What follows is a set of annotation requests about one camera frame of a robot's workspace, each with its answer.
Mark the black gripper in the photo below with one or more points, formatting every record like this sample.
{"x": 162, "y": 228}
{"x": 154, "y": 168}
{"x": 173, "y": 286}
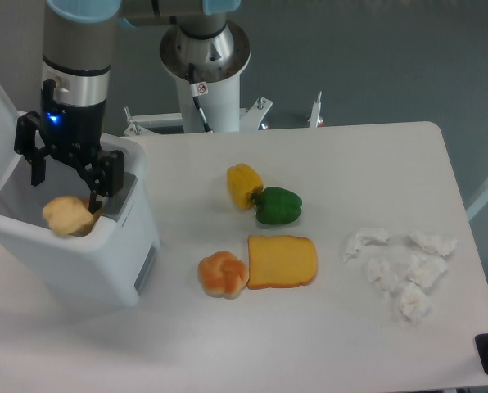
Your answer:
{"x": 74, "y": 134}

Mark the golden croissant bread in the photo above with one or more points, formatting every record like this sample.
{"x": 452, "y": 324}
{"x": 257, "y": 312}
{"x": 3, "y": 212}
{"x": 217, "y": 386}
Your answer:
{"x": 69, "y": 216}

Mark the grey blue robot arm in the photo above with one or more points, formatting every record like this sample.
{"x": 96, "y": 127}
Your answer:
{"x": 78, "y": 42}

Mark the white trash can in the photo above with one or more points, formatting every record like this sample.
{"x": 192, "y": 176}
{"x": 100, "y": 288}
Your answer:
{"x": 111, "y": 262}

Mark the round knotted bread roll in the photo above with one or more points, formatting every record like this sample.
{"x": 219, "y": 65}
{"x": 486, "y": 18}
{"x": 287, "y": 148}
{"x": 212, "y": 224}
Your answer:
{"x": 223, "y": 275}

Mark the square toast bread slice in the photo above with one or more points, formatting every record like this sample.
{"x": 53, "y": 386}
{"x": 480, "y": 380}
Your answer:
{"x": 281, "y": 261}

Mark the yellow bell pepper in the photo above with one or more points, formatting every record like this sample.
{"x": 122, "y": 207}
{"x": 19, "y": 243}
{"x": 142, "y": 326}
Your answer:
{"x": 243, "y": 181}

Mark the green bell pepper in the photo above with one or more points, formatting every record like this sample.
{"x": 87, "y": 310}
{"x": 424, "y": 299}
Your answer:
{"x": 276, "y": 205}

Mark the crumpled white tissue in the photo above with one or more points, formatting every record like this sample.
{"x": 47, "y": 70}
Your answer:
{"x": 434, "y": 244}
{"x": 412, "y": 305}
{"x": 424, "y": 270}
{"x": 361, "y": 238}
{"x": 380, "y": 271}

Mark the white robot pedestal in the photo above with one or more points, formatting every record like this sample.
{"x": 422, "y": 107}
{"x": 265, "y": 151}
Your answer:
{"x": 206, "y": 56}

